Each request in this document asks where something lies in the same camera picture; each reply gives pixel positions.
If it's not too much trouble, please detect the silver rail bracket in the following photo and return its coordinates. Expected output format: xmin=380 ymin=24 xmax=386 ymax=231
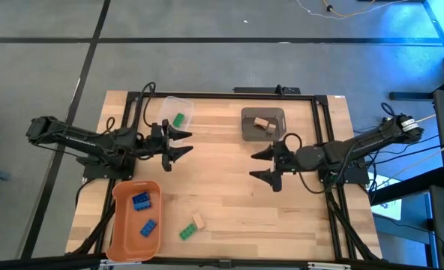
xmin=307 ymin=262 xmax=353 ymax=270

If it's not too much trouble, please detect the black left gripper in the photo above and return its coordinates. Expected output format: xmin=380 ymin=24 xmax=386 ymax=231
xmin=146 ymin=118 xmax=195 ymax=173

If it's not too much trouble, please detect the white paper sheet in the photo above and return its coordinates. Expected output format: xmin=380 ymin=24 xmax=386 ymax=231
xmin=371 ymin=175 xmax=403 ymax=221

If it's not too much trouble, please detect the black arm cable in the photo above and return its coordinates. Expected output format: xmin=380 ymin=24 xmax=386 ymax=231
xmin=142 ymin=81 xmax=158 ymax=128
xmin=283 ymin=132 xmax=305 ymax=151

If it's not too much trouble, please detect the black floor bar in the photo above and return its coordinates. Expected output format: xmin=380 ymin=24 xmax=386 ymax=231
xmin=389 ymin=91 xmax=435 ymax=101

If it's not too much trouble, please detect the black aluminium table frame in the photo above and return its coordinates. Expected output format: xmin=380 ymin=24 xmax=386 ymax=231
xmin=66 ymin=89 xmax=383 ymax=263

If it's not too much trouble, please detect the clear plastic bin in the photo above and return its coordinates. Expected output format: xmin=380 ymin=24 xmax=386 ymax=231
xmin=157 ymin=95 xmax=196 ymax=133

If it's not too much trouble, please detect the black camera rail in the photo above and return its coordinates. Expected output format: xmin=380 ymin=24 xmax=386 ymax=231
xmin=0 ymin=253 xmax=444 ymax=270

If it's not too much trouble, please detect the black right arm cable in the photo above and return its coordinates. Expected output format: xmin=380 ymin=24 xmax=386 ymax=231
xmin=283 ymin=132 xmax=305 ymax=151

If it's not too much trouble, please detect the grey plastic bin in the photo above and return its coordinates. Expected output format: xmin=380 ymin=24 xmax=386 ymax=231
xmin=240 ymin=106 xmax=287 ymax=143

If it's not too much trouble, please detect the orange plastic bin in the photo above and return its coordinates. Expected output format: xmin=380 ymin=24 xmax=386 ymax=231
xmin=105 ymin=179 xmax=162 ymax=263

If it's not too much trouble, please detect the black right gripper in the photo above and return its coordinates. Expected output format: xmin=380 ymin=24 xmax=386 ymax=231
xmin=248 ymin=140 xmax=302 ymax=193

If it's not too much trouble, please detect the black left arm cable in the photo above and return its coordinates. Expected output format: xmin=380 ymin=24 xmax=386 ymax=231
xmin=142 ymin=81 xmax=158 ymax=128

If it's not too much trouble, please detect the white floor cable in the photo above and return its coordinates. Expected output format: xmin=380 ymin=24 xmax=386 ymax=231
xmin=295 ymin=0 xmax=410 ymax=20

